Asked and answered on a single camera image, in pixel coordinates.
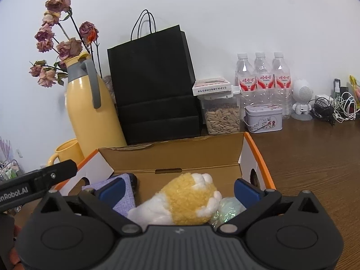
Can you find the purple wall sticker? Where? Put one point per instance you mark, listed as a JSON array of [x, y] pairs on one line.
[[6, 147]]

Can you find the yellow thermos jug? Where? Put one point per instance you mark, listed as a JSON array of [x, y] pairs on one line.
[[92, 112]]

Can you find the white robot-shaped speaker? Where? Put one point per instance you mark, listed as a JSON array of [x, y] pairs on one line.
[[302, 92]]

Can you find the brown fuzzy object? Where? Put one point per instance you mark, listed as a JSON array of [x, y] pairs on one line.
[[108, 85]]

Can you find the dried rose bouquet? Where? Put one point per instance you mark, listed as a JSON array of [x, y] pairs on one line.
[[69, 47]]

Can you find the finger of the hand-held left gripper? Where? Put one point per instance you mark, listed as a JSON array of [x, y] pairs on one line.
[[56, 171]]

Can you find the black paper bag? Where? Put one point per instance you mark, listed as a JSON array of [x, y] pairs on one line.
[[152, 90]]

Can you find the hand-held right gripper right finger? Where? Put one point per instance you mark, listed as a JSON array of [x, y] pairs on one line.
[[247, 192]]

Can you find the clear seed container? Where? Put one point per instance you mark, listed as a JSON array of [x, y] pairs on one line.
[[222, 118]]

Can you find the small black spray bottle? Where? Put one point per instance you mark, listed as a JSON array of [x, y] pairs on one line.
[[337, 85]]

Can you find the white charger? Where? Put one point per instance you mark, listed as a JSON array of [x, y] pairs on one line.
[[324, 100]]

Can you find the white wall outlet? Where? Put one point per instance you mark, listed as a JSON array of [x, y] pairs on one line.
[[19, 153]]

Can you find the yellow and white plush toy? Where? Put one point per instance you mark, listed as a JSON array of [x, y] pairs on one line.
[[185, 199]]

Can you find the orange and white cardboard box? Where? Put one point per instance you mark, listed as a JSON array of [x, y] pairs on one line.
[[182, 157]]

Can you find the yellow mug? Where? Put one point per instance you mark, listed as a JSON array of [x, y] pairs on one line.
[[69, 152]]

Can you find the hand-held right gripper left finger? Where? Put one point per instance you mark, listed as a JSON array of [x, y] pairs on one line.
[[111, 192]]

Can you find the white flat box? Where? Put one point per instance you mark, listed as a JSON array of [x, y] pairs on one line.
[[211, 88]]

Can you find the yellow packet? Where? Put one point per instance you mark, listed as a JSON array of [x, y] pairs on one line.
[[355, 88]]

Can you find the purple cloth pouch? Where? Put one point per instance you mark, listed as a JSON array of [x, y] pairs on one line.
[[126, 199]]

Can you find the printed tin box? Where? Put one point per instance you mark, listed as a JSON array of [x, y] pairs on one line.
[[263, 119]]

